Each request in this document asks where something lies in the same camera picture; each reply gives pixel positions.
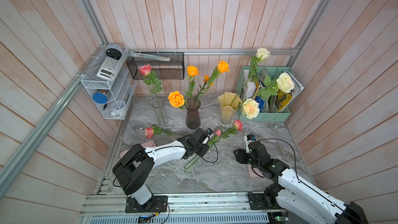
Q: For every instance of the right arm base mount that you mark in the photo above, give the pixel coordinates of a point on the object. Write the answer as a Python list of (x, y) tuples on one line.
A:
[(264, 201)]

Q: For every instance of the orange rose large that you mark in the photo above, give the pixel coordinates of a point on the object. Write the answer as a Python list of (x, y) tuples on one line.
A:
[(176, 99)]

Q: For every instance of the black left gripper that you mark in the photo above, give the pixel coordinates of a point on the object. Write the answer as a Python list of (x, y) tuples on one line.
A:
[(205, 148)]

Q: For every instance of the white wire wall shelf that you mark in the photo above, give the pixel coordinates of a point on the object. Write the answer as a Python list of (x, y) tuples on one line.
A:
[(122, 88)]

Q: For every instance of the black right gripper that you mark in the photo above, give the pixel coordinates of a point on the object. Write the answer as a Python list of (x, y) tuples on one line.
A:
[(240, 155)]

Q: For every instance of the mint green file organizer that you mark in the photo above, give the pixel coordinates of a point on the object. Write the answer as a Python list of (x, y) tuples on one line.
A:
[(273, 72)]

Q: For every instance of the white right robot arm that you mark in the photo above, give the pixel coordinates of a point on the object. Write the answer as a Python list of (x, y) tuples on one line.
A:
[(292, 193)]

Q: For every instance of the white mug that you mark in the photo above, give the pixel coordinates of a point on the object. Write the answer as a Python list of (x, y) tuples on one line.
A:
[(117, 108)]

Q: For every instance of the round grey speaker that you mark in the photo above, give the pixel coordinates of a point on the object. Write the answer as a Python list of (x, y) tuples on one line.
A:
[(114, 51)]

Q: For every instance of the white desk calculator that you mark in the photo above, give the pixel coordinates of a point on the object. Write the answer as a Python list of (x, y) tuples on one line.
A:
[(109, 69)]

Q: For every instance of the cream rose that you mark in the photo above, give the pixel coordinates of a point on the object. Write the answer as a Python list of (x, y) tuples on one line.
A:
[(261, 55), (249, 108), (283, 83)]

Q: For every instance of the black mesh wall basket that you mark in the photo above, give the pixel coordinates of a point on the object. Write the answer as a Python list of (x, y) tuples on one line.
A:
[(167, 65)]

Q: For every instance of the pink calculator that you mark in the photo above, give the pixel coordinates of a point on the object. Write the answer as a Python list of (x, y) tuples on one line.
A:
[(254, 173)]

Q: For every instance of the yellow ruffled vase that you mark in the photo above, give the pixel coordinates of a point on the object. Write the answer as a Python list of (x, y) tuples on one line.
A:
[(229, 103)]

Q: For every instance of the yellow cover magazine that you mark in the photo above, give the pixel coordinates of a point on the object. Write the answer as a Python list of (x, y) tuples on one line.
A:
[(284, 99)]

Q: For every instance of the orange carnation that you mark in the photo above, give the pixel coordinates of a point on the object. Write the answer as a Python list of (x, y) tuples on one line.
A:
[(208, 82)]

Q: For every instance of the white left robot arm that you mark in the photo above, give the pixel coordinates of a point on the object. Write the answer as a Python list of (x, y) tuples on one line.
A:
[(132, 170)]

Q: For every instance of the dark purple glass vase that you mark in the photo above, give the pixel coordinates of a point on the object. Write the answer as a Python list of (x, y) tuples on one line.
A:
[(193, 120)]

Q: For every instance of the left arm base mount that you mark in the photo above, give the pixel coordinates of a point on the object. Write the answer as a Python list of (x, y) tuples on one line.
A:
[(155, 204)]

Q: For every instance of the clear glass vase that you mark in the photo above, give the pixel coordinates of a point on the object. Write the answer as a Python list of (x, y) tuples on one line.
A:
[(160, 112)]

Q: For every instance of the blue lidded jar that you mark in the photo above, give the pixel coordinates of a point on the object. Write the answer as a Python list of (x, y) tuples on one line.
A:
[(100, 96)]

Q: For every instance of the white book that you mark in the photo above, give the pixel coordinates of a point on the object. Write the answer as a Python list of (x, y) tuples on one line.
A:
[(249, 88)]

